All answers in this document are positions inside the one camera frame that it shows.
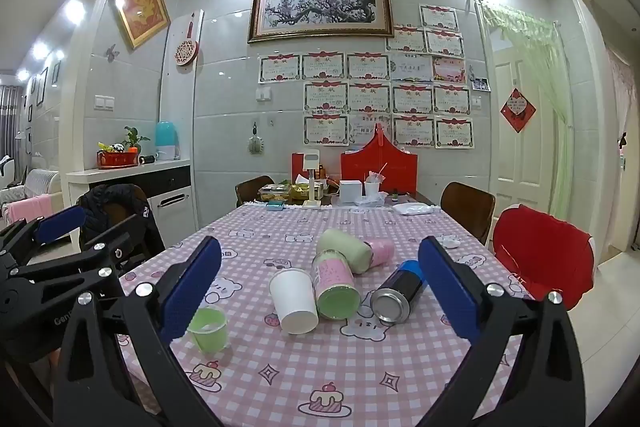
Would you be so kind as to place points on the white paper cup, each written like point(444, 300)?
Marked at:
point(292, 302)

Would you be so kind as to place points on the round red carved ornament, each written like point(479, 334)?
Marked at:
point(186, 53)

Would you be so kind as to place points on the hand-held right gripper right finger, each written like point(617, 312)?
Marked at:
point(449, 292)

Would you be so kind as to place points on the white panel door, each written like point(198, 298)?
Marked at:
point(522, 127)

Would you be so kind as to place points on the white sofa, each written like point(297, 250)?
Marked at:
point(35, 184)

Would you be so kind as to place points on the small green plastic cup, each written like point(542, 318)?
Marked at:
point(209, 331)

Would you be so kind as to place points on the white desk lamp stand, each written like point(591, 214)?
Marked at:
point(311, 177)

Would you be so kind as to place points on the wall power socket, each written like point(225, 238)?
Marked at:
point(263, 94)

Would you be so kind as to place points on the red diamond door decoration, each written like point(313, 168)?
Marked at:
point(518, 109)

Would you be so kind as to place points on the crumpled white tissue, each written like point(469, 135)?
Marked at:
point(452, 241)

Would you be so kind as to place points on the framed plum blossom painting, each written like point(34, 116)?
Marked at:
point(320, 4)

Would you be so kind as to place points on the green hanging wall ornament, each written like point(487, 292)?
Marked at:
point(256, 143)

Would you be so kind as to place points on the red tall box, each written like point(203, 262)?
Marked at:
point(299, 166)

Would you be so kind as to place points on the white leaning board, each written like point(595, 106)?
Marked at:
point(182, 92)

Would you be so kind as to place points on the white cup with straws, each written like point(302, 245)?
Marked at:
point(372, 187)

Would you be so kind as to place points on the white plastic bag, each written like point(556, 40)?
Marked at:
point(412, 208)

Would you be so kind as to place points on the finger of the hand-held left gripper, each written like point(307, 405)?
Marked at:
point(59, 224)
point(107, 252)

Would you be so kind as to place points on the small teal lidded box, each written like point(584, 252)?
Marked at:
point(275, 206)

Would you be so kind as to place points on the brown wooden chair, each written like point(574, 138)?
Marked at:
point(250, 191)
point(467, 209)

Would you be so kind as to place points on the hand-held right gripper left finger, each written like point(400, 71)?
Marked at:
point(192, 289)

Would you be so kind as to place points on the gold framed red picture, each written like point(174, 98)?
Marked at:
point(141, 9)

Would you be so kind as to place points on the red chair right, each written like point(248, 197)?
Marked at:
point(542, 257)

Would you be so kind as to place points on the pink blanket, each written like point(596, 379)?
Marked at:
point(27, 208)

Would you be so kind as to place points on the black and blue can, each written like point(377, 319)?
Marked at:
point(400, 291)

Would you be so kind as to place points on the black jacket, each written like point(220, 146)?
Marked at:
point(117, 212)

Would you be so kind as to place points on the green potted plant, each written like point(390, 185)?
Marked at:
point(135, 138)

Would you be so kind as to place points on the white square box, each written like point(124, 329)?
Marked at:
point(351, 193)

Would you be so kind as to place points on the small wall photo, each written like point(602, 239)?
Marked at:
point(480, 83)

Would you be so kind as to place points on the wall light switch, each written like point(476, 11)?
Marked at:
point(103, 101)

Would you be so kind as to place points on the clear food container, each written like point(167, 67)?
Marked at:
point(274, 193)

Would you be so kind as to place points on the group of wall certificates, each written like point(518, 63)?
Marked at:
point(380, 89)

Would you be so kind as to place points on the pale green cup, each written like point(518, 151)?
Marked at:
point(345, 249)

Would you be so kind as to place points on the pink patterned cup green lid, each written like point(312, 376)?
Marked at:
point(334, 287)

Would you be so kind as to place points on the white sideboard cabinet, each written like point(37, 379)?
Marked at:
point(165, 192)

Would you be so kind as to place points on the red fruit basket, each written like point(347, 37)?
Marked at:
point(116, 158)

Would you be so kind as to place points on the blue and white humidifier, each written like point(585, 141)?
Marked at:
point(167, 139)

